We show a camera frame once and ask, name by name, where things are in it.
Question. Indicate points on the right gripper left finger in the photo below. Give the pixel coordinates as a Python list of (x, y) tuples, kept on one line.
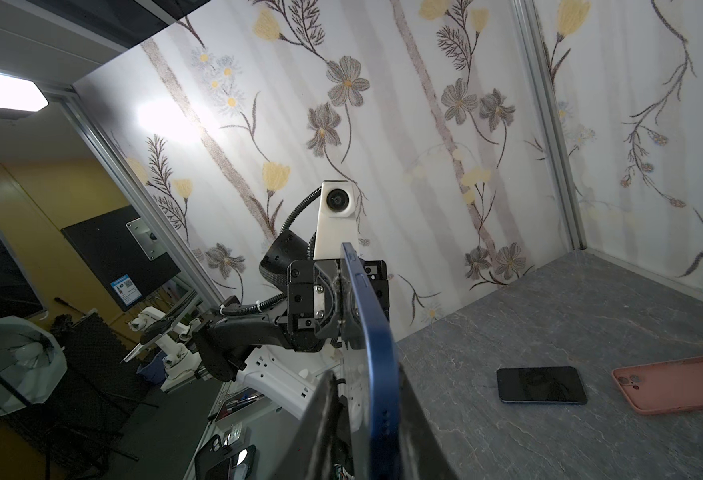
[(311, 453)]

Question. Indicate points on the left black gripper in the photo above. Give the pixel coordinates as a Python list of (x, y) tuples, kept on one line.
[(345, 302)]

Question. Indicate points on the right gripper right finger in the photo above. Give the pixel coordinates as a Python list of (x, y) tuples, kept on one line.
[(421, 455)]

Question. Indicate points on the blue-edged black phone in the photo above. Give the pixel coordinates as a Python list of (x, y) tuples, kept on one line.
[(371, 373)]

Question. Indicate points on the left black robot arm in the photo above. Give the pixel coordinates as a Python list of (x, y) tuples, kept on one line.
[(227, 338)]

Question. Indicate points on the black phone far left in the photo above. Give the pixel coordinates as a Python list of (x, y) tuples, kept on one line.
[(547, 385)]

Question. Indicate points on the pink phone case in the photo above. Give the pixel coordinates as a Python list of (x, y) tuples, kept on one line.
[(662, 387)]

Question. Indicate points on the white photo umbrella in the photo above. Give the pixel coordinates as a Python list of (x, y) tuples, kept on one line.
[(32, 364)]

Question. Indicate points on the ceiling light panel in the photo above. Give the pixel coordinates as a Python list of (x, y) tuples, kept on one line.
[(20, 98)]

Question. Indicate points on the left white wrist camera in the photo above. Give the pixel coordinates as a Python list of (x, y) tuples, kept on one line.
[(337, 220)]

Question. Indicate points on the black wall panel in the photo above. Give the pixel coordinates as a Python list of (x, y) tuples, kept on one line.
[(124, 254)]

